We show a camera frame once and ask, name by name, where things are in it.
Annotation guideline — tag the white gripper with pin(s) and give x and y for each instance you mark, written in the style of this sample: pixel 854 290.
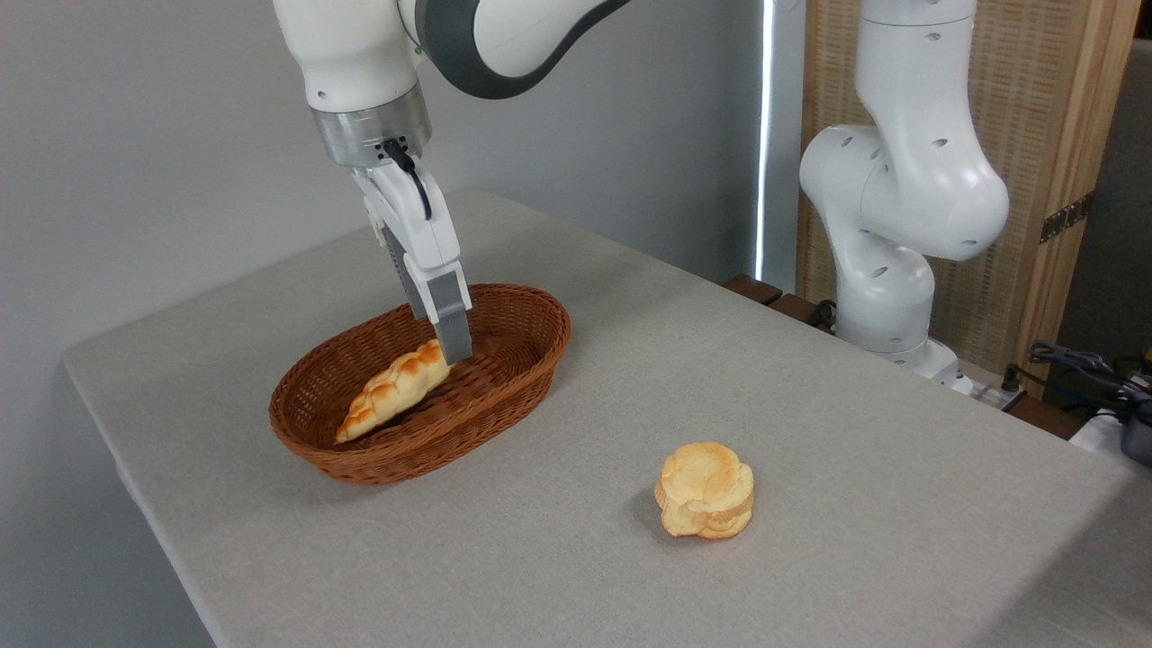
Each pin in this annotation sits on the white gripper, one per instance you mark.
pixel 409 216

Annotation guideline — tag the long leaf-shaped bread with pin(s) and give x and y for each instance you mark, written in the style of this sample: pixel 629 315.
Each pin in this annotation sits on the long leaf-shaped bread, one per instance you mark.
pixel 391 393

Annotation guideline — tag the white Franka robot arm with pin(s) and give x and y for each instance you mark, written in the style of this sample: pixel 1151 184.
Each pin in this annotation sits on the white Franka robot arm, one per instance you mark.
pixel 909 189

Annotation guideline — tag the brown wicker oval basket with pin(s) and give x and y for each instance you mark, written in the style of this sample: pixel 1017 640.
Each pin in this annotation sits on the brown wicker oval basket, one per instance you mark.
pixel 504 360

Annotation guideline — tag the round layered bread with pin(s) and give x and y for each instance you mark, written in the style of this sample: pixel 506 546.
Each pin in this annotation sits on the round layered bread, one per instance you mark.
pixel 706 486

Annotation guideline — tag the grey tablecloth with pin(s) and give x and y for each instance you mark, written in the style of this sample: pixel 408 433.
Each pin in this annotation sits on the grey tablecloth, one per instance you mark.
pixel 720 378

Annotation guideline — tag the dark brown wooden bench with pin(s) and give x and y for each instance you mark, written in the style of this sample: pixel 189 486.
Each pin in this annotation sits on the dark brown wooden bench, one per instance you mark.
pixel 765 295

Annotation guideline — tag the brass screen hinge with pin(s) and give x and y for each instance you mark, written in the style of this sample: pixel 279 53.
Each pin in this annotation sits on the brass screen hinge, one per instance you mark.
pixel 1066 218

